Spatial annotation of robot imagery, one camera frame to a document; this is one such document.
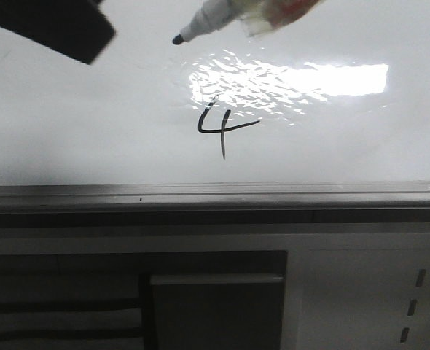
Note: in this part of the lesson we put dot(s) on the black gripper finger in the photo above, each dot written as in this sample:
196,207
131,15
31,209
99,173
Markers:
77,29

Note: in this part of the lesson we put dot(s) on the white black-tipped marker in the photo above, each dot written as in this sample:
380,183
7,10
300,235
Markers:
259,17

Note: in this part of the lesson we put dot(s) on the white whiteboard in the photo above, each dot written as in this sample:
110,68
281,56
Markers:
342,95

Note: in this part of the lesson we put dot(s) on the grey box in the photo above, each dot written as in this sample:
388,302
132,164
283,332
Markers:
220,311

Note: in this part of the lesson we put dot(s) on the white perforated metal cabinet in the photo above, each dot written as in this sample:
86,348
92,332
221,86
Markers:
346,286

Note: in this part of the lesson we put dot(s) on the grey aluminium whiteboard frame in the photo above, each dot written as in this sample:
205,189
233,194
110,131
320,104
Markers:
224,202

